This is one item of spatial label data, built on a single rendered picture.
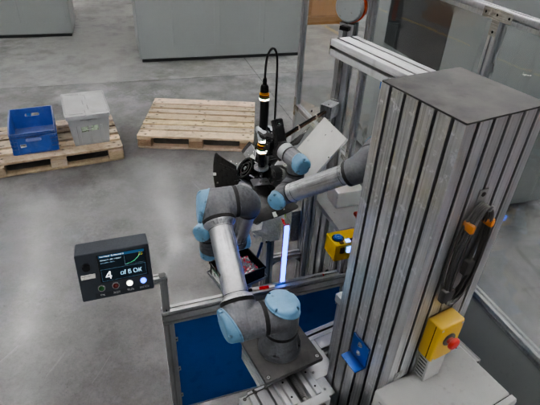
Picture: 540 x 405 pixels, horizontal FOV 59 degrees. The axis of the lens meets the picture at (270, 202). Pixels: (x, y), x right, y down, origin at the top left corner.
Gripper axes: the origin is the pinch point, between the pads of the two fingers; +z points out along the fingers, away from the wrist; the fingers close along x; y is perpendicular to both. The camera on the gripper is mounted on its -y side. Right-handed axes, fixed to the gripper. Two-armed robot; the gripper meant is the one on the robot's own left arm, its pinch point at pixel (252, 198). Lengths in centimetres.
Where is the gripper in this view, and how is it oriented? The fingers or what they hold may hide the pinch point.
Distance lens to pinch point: 216.2
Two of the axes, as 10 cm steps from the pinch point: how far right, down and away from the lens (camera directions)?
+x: 0.4, 8.5, 5.2
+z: 5.5, -4.5, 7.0
